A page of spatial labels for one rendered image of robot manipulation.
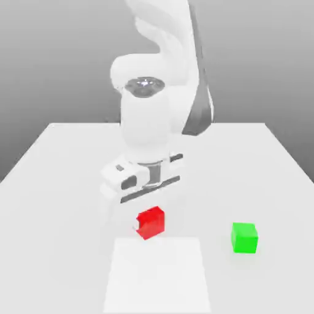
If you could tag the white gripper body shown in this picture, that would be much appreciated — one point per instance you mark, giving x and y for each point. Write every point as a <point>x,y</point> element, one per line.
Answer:
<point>149,196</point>

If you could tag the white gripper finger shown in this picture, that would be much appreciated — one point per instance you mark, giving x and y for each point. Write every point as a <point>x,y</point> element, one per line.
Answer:
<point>136,225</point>

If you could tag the small red cube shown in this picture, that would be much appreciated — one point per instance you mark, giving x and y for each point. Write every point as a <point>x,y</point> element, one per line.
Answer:
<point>153,223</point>

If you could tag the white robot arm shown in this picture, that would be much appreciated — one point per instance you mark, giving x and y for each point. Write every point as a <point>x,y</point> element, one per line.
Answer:
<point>144,122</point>

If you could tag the small green cube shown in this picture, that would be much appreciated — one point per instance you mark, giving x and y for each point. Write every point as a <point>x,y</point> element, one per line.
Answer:
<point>244,238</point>

